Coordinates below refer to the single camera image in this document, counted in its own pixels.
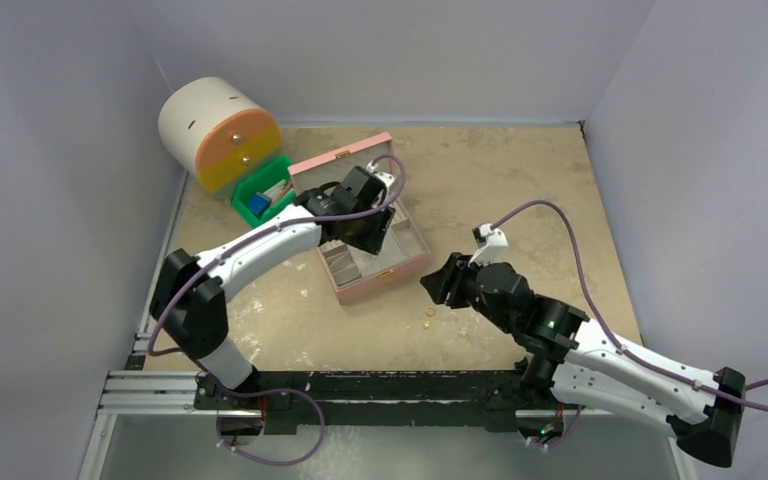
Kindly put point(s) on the white cylindrical drawer cabinet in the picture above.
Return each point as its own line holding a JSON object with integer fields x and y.
{"x": 217, "y": 134}

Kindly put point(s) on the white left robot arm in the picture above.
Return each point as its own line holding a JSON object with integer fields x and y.
{"x": 191, "y": 294}

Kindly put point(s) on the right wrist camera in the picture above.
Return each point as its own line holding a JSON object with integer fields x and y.
{"x": 491, "y": 243}

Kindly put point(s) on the aluminium extrusion frame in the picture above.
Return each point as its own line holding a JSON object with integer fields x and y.
{"x": 146, "y": 425}

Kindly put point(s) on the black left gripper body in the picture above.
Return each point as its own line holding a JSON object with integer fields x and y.
{"x": 366, "y": 233}

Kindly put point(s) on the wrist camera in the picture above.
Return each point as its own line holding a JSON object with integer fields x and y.
{"x": 380, "y": 172}
{"x": 491, "y": 243}

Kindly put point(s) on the pink jewelry box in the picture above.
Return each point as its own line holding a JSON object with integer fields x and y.
{"x": 353, "y": 273}

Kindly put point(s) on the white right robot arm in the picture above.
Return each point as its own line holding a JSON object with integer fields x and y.
{"x": 575, "y": 361}

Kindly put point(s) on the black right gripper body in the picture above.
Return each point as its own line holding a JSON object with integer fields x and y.
{"x": 455, "y": 283}

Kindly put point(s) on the blue item in bin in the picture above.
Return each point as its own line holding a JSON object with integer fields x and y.
{"x": 258, "y": 204}

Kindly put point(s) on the green plastic bin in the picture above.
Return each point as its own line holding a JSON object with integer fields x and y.
{"x": 274, "y": 180}

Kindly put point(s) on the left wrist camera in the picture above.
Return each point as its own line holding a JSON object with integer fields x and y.
{"x": 380, "y": 172}

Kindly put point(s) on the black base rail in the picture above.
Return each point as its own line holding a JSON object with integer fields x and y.
{"x": 496, "y": 400}

